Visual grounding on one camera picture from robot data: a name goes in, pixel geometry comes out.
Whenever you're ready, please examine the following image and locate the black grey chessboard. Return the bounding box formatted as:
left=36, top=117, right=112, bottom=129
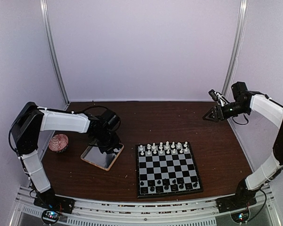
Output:
left=135, top=141, right=203, bottom=199

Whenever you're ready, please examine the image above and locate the wooden rimmed black tray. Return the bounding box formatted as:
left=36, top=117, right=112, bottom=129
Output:
left=81, top=143, right=124, bottom=171

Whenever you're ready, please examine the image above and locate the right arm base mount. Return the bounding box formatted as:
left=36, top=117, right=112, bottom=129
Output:
left=216, top=195, right=257, bottom=225

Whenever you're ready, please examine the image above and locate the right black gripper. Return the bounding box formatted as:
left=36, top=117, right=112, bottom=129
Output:
left=202, top=100, right=249, bottom=122

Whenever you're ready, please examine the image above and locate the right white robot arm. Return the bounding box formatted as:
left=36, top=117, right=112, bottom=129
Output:
left=203, top=81, right=283, bottom=208

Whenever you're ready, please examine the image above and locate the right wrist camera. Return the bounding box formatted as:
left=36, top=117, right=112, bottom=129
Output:
left=208, top=89, right=230, bottom=106

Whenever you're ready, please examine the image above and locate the left aluminium frame post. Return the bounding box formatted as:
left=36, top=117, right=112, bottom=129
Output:
left=40, top=0, right=70, bottom=105

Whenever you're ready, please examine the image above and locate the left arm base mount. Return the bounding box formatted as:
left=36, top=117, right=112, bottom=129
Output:
left=34, top=196, right=75, bottom=226

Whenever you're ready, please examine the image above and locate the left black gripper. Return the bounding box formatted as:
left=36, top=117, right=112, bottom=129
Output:
left=93, top=129, right=121, bottom=154

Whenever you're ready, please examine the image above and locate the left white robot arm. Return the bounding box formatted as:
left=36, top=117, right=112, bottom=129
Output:
left=8, top=102, right=121, bottom=209

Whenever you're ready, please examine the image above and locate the aluminium front rail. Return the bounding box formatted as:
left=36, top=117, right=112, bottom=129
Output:
left=9, top=185, right=281, bottom=226

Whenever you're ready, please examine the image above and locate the right aluminium frame post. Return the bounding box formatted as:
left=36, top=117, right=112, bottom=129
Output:
left=222, top=0, right=249, bottom=95

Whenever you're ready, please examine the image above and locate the red patterned bowl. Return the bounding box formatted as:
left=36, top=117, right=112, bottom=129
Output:
left=48, top=134, right=69, bottom=153

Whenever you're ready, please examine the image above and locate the aluminium frame post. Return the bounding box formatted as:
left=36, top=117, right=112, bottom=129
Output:
left=222, top=0, right=249, bottom=95
left=40, top=0, right=70, bottom=105

